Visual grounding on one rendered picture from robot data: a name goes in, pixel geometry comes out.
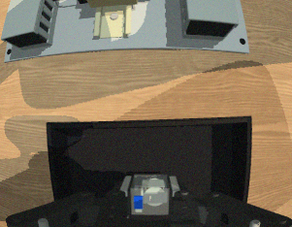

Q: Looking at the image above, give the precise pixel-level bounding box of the black parts tray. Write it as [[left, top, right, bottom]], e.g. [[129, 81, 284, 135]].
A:
[[47, 115, 252, 203]]

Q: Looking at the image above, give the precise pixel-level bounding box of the grey mounting plate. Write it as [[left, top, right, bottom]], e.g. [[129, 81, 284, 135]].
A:
[[4, 0, 249, 63]]

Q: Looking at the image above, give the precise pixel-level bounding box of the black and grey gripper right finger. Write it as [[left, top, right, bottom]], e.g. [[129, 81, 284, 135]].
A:
[[167, 177, 292, 227]]

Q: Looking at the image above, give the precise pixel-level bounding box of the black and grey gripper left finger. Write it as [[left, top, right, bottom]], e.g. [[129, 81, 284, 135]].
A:
[[6, 176, 133, 227]]

